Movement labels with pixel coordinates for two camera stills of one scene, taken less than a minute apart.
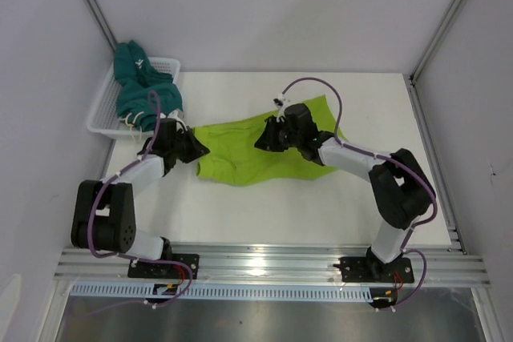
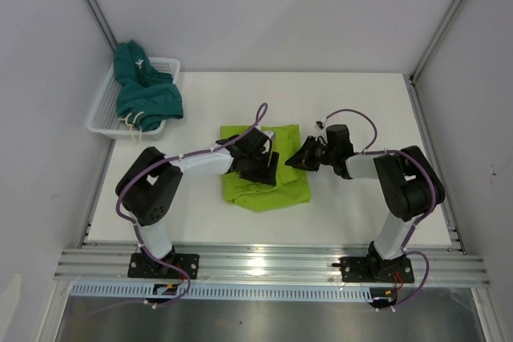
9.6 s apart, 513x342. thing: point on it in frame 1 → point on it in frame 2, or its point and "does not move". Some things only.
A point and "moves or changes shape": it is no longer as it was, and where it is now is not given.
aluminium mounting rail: [272, 264] does not move
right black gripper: [268, 140] → [302, 158]
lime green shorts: [230, 158] moves or changes shape
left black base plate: [164, 269] does not move
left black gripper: [197, 150] → [270, 178]
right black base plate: [370, 270] does not move
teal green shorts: [135, 78] does not move
